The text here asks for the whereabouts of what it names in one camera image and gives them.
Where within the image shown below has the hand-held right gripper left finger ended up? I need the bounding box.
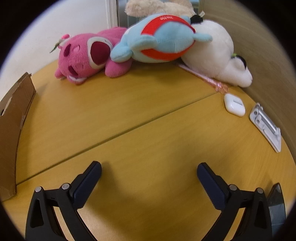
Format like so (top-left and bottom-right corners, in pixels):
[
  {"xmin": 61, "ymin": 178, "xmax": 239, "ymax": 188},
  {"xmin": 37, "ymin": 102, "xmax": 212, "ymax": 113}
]
[{"xmin": 24, "ymin": 161, "xmax": 102, "ymax": 241}]

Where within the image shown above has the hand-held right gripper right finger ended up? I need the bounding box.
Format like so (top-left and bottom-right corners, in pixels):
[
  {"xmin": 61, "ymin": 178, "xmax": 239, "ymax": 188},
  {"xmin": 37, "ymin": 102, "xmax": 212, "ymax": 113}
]
[{"xmin": 196, "ymin": 162, "xmax": 274, "ymax": 241}]

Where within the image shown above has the large cardboard box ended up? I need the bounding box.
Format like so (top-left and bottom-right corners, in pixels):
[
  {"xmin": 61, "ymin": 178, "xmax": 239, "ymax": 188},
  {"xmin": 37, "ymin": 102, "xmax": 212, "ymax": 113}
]
[{"xmin": 0, "ymin": 72, "xmax": 37, "ymax": 201}]

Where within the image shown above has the white folding stand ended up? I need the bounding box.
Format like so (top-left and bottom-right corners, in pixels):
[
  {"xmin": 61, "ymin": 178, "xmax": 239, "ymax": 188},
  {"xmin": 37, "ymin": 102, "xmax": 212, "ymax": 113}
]
[{"xmin": 249, "ymin": 103, "xmax": 282, "ymax": 153}]

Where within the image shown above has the white earbuds case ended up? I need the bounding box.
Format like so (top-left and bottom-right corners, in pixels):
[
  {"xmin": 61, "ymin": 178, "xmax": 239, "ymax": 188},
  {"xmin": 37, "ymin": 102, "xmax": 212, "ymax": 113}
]
[{"xmin": 223, "ymin": 93, "xmax": 245, "ymax": 117}]

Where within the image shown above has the pink pen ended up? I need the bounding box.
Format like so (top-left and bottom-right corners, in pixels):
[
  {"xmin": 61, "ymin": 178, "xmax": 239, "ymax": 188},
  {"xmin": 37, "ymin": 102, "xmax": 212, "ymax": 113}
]
[{"xmin": 178, "ymin": 64, "xmax": 228, "ymax": 94}]

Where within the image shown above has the pink plush toy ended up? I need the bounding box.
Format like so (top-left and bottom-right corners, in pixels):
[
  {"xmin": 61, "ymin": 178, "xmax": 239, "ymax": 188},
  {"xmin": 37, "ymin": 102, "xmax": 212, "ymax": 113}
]
[{"xmin": 50, "ymin": 27, "xmax": 130, "ymax": 85}]

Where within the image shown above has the white plush toy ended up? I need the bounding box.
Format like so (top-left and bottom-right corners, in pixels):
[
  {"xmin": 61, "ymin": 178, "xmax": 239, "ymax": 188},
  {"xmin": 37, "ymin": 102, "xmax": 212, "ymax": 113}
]
[{"xmin": 180, "ymin": 14, "xmax": 253, "ymax": 88}]

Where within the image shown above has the blue and red plush toy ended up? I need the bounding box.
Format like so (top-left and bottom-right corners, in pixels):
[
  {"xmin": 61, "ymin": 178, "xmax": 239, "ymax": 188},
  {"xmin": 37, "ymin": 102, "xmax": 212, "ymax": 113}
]
[{"xmin": 110, "ymin": 13, "xmax": 213, "ymax": 63}]

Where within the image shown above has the beige plush toy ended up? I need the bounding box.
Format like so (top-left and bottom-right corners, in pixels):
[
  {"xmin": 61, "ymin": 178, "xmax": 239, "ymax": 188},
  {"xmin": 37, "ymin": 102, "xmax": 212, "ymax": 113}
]
[{"xmin": 125, "ymin": 0, "xmax": 195, "ymax": 18}]

